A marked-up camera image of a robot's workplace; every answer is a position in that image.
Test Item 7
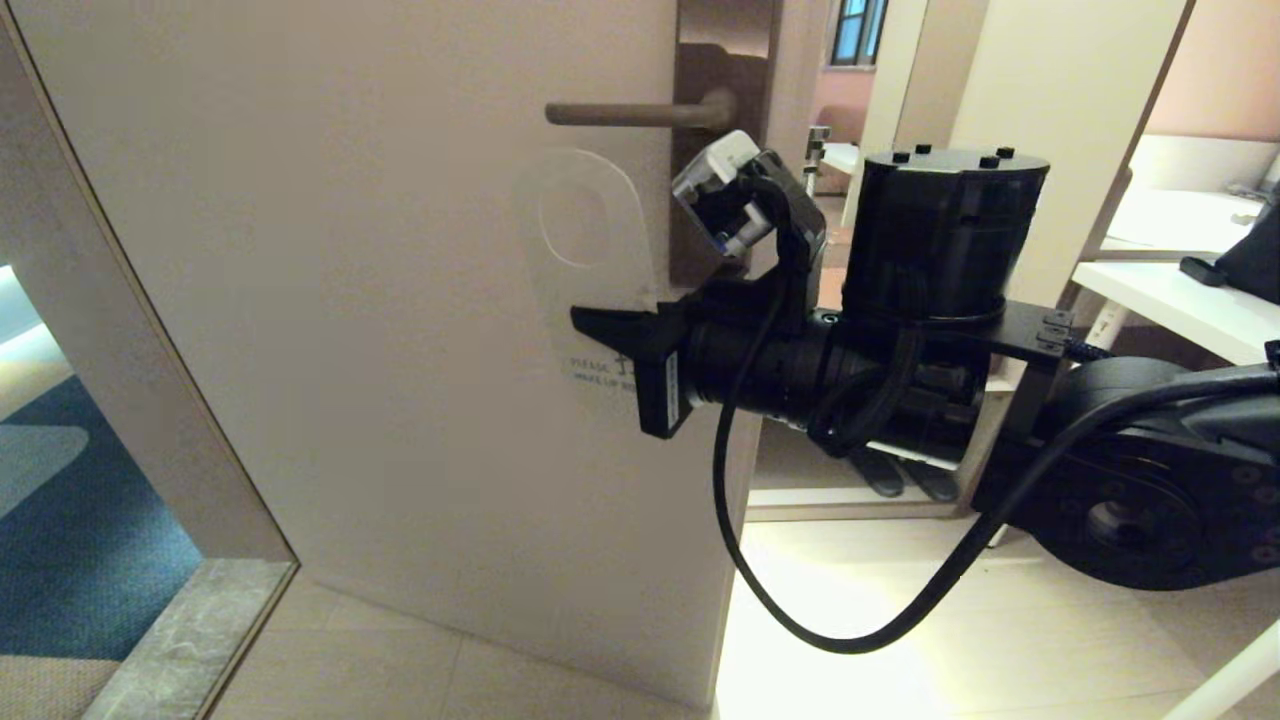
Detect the blue do-not-disturb door sign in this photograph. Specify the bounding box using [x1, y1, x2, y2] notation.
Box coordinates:
[515, 148, 663, 399]

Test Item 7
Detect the bronze door lock plate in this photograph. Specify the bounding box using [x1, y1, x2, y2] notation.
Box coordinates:
[668, 0, 783, 289]

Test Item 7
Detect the grey marble door threshold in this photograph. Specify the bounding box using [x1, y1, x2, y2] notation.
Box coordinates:
[80, 560, 296, 720]

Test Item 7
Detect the beige wooden door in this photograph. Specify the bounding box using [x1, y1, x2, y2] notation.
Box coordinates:
[8, 0, 831, 709]

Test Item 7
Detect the black bag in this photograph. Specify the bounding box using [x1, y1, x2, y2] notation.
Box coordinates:
[1212, 195, 1280, 306]

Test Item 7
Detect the bronze door handle lever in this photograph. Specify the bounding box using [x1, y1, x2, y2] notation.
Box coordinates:
[545, 88, 738, 131]

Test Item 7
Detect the black braided cable sleeve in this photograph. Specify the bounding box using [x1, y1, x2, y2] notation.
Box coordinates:
[808, 330, 921, 459]

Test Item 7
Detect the white washbasin counter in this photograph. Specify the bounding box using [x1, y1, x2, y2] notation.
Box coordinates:
[1098, 135, 1280, 263]

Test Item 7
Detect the white table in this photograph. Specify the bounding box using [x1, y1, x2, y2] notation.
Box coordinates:
[985, 262, 1280, 720]

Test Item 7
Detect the black camera cable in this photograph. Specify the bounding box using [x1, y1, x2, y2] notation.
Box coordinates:
[712, 180, 1280, 656]

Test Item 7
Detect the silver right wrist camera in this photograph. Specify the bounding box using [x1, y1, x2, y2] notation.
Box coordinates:
[672, 130, 776, 259]

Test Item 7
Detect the wall mirror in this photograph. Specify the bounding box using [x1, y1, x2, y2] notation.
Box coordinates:
[810, 0, 926, 231]

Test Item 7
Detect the beige wardrobe shelf unit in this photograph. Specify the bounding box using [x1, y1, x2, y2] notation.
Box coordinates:
[745, 0, 1196, 523]

